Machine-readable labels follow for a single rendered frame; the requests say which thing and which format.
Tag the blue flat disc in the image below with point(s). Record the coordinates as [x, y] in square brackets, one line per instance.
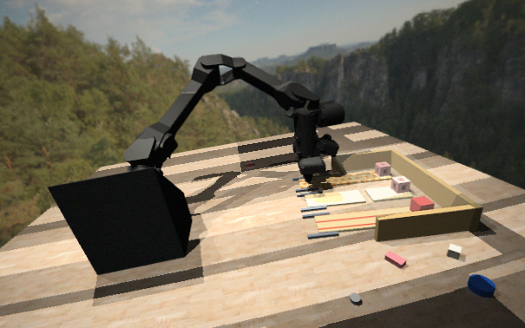
[481, 285]

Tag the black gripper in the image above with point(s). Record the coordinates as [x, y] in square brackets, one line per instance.
[305, 147]

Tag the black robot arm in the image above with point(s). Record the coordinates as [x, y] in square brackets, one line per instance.
[157, 141]

